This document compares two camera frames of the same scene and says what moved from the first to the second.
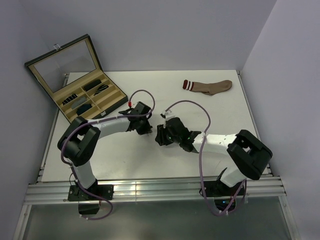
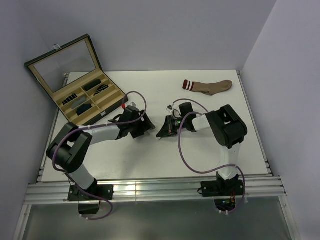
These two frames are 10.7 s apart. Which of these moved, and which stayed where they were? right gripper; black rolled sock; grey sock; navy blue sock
Moved: right gripper
Stayed: black rolled sock; grey sock; navy blue sock
